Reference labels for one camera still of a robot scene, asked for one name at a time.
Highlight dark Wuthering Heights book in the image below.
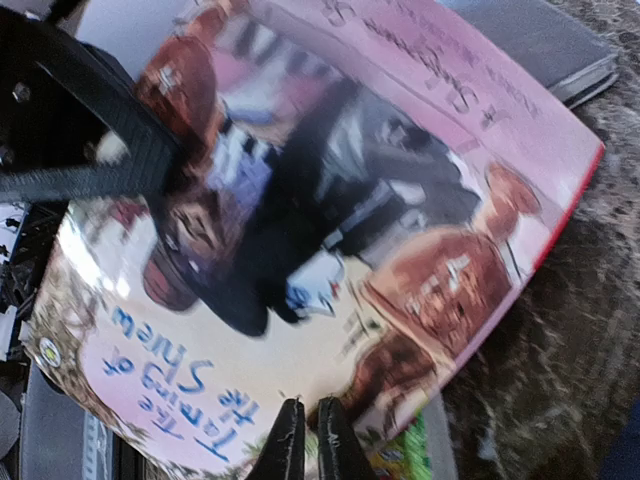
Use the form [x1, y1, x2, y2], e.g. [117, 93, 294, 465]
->
[443, 0, 619, 109]

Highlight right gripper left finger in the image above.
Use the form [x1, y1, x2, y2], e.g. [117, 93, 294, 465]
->
[248, 399, 305, 480]

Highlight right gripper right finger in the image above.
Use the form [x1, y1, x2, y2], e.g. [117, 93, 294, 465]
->
[317, 397, 375, 480]

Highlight orange 39-Storey Treehouse book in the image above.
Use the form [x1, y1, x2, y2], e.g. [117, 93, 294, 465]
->
[370, 413, 433, 480]

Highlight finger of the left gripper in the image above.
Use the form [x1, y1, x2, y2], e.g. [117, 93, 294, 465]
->
[1, 44, 181, 202]

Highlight pink Taming of Shrew book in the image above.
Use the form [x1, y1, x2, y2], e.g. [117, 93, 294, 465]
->
[25, 1, 604, 479]

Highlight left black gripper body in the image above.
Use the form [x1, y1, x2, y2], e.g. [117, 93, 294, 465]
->
[1, 1, 100, 173]

